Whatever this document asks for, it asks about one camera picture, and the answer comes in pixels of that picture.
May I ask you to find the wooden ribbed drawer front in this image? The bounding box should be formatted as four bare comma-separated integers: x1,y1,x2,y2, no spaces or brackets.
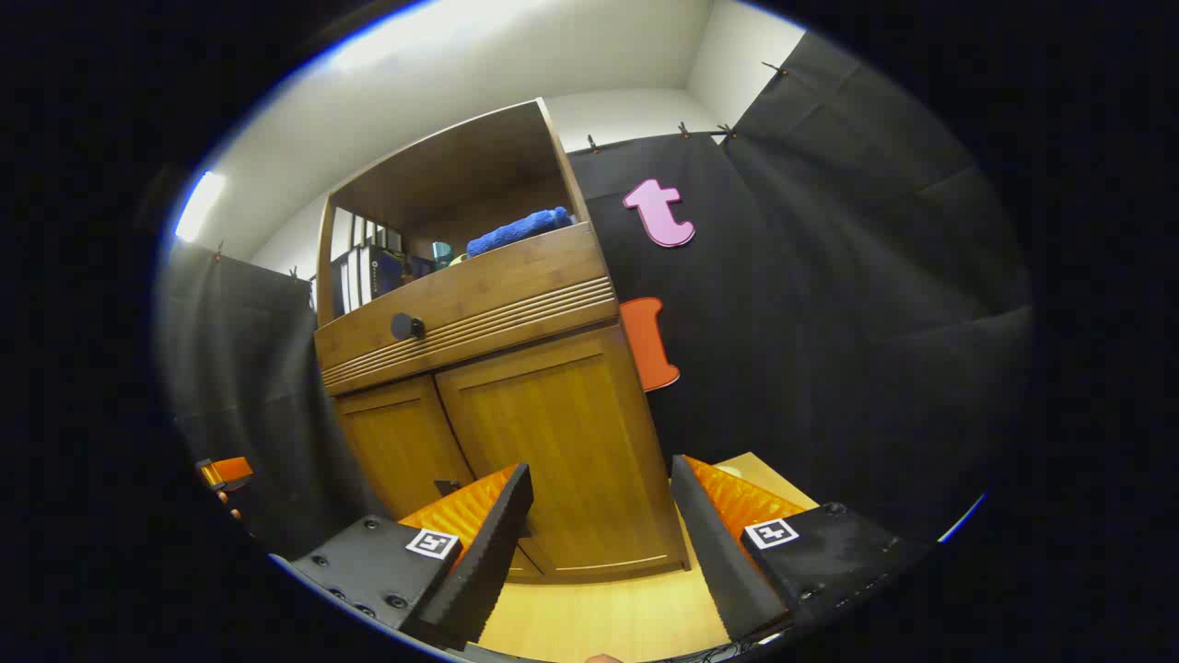
313,221,620,397

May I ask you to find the black backdrop cloth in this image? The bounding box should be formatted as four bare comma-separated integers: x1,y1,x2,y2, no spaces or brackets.
157,32,1033,558

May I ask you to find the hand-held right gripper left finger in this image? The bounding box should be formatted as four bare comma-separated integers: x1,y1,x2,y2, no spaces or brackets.
270,463,535,653

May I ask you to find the ceiling light panel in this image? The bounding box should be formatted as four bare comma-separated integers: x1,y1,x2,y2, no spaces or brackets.
175,170,228,243

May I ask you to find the blue folded towel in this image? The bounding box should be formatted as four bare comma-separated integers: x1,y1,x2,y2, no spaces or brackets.
466,206,574,259

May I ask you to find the wooden double-door shoe cabinet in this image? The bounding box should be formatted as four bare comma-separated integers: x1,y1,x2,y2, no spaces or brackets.
311,98,692,587

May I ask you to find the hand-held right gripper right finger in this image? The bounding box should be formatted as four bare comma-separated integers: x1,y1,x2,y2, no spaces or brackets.
670,454,933,644

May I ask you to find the wooden cabinet door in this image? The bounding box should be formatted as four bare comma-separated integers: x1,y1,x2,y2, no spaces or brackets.
435,322,690,584
333,375,544,583

